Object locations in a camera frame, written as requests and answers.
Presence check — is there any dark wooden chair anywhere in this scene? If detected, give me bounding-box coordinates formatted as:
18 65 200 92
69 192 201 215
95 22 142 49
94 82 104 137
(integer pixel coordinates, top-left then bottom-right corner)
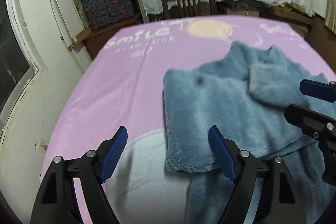
161 0 217 19

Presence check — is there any beige striped window curtain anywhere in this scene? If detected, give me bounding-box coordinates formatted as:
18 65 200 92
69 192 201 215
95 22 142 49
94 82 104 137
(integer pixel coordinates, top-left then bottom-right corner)
325 0 336 34

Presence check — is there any brown wooden cabinet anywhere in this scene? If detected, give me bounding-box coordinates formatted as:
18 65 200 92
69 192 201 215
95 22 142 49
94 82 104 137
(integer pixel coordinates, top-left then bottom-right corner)
71 13 143 60

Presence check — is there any white folded board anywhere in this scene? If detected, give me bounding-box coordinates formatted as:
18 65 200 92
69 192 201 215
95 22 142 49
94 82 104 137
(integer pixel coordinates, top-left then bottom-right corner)
50 0 85 48

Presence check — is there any purple printed blanket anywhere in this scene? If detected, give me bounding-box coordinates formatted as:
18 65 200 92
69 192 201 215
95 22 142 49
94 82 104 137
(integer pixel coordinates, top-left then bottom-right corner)
43 15 335 223

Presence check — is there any aluminium sliding window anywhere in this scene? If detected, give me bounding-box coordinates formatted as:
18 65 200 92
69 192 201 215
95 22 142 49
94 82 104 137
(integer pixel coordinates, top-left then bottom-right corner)
1 0 38 123

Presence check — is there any blue fluffy fleece garment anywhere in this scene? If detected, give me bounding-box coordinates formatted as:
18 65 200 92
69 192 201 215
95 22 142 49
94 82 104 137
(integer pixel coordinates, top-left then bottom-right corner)
163 42 335 223

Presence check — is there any blue patterned storage box left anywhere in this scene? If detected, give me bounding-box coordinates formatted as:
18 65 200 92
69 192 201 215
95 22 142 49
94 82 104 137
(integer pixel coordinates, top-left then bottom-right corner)
82 0 111 30

